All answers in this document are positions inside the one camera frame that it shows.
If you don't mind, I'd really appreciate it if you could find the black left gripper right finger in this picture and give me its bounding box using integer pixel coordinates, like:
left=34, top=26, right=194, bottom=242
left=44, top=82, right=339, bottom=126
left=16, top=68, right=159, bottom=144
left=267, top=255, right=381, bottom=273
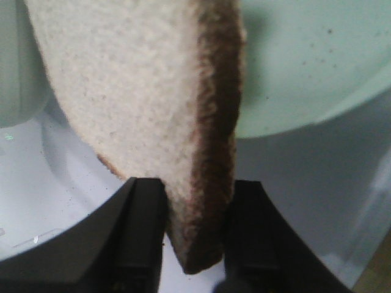
left=213, top=180, right=350, bottom=293

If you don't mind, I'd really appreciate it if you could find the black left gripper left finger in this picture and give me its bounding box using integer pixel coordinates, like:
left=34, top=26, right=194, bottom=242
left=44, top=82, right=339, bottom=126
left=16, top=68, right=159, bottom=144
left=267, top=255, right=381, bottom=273
left=1, top=178, right=167, bottom=292

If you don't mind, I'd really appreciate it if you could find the mint green breakfast maker base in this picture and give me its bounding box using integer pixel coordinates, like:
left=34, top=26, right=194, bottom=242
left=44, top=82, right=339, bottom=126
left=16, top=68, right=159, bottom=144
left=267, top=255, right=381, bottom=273
left=1, top=1, right=51, bottom=128

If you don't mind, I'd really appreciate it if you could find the mint green round plate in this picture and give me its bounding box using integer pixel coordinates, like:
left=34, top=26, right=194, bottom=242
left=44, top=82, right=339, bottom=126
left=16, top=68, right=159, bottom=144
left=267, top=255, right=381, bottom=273
left=236, top=1, right=390, bottom=139

